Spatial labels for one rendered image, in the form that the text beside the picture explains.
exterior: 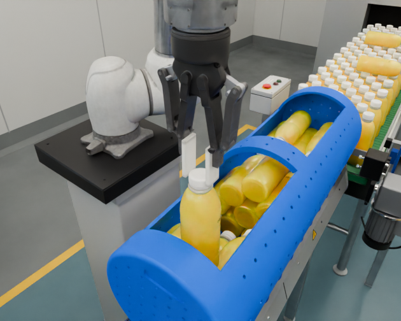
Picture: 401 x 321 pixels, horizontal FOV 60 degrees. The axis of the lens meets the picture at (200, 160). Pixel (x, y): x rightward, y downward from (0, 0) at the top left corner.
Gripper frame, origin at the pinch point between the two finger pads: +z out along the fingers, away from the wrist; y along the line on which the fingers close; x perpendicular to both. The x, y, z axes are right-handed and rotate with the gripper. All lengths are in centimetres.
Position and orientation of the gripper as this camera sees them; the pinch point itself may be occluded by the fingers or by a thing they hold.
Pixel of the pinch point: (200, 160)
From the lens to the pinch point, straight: 54.4
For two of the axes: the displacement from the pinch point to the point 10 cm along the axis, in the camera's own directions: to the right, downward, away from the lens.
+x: 5.6, -4.7, 6.9
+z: 0.0, 8.3, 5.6
